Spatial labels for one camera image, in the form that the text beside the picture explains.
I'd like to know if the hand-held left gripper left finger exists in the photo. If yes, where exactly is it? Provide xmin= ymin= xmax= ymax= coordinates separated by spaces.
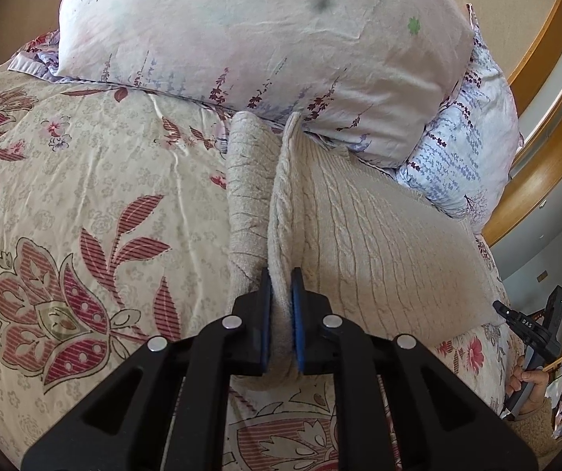
xmin=20 ymin=267 xmax=274 ymax=471

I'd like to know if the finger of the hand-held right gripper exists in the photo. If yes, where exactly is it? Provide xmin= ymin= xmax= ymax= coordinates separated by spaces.
xmin=493 ymin=301 xmax=557 ymax=360

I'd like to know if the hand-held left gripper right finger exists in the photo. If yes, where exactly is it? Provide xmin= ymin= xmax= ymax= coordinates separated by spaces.
xmin=291 ymin=267 xmax=539 ymax=471

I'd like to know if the beige cable-knit sweater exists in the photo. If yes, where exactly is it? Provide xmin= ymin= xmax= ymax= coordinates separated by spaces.
xmin=224 ymin=110 xmax=498 ymax=393

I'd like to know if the person's right forearm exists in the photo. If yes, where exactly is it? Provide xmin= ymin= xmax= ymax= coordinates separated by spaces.
xmin=499 ymin=397 xmax=561 ymax=452

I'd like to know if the person's right hand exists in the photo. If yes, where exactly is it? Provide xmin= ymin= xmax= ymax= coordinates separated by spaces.
xmin=507 ymin=356 xmax=551 ymax=415

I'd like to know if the curved wooden headboard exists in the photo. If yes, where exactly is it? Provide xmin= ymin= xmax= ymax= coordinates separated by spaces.
xmin=467 ymin=0 xmax=562 ymax=248

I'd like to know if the blue floral pillow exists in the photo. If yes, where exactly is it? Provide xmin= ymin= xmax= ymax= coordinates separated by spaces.
xmin=396 ymin=5 xmax=524 ymax=234

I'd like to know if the cream red floral quilt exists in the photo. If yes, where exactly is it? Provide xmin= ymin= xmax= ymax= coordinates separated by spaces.
xmin=0 ymin=29 xmax=522 ymax=471

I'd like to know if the pink floral pillow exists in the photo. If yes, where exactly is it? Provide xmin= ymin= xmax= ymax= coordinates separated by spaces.
xmin=57 ymin=0 xmax=475 ymax=168

